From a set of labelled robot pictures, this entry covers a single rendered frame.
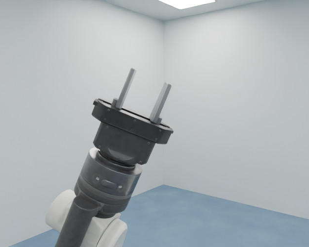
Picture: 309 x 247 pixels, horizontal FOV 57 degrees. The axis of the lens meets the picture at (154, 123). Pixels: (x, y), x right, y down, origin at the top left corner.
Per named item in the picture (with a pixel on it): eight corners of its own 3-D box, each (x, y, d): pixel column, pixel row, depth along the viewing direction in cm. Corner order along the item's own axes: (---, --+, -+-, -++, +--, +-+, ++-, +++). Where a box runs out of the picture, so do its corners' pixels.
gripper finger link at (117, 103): (137, 70, 40) (120, 110, 41) (136, 69, 43) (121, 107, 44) (126, 65, 40) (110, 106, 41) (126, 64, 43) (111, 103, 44)
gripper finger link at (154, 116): (164, 81, 44) (148, 117, 45) (167, 83, 41) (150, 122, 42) (174, 85, 44) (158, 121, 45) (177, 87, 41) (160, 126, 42)
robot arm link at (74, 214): (141, 188, 48) (116, 244, 50) (89, 159, 51) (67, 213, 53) (111, 211, 37) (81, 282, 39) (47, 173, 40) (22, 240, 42)
